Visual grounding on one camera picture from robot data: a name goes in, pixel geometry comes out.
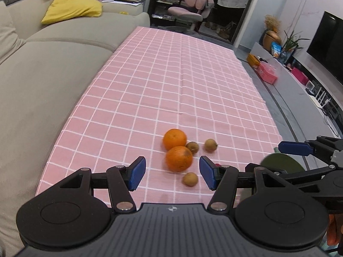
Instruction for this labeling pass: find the brown longan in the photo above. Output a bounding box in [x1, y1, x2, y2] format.
[186, 142, 199, 155]
[182, 172, 198, 187]
[204, 139, 218, 153]

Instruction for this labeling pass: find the orange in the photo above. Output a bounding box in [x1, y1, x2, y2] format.
[162, 129, 187, 151]
[165, 146, 193, 172]

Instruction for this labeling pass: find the green colander bowl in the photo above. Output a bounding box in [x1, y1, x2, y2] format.
[260, 147, 305, 173]

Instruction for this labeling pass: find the white router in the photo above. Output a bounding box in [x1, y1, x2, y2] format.
[310, 90, 331, 109]

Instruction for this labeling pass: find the magenta box on console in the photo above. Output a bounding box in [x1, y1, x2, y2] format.
[291, 67, 309, 85]

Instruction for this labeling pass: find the pink storage box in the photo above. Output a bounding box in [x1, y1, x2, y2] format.
[256, 61, 278, 85]

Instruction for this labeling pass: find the pink checkered tablecloth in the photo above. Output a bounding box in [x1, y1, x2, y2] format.
[37, 27, 282, 205]

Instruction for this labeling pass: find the black television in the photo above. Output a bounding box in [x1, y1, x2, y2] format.
[307, 11, 343, 84]

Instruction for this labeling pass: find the green potted plant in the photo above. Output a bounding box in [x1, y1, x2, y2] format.
[281, 31, 310, 52]

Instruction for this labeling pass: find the blue snack bag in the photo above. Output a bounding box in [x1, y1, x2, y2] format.
[271, 42, 281, 59]

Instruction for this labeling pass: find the orange box on floor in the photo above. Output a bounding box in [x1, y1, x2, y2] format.
[247, 53, 260, 69]

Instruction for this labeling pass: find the orange round vase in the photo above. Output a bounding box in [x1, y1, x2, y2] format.
[262, 30, 282, 52]

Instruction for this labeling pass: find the beige sofa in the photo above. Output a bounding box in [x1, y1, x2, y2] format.
[1, 0, 150, 256]

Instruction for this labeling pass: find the beige back cushion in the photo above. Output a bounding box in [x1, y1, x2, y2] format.
[0, 1, 26, 64]

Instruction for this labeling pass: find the pink office chair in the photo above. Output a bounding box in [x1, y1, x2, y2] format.
[166, 0, 215, 35]

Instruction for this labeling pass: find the yellow cushion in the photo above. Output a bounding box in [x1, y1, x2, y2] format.
[41, 0, 102, 25]

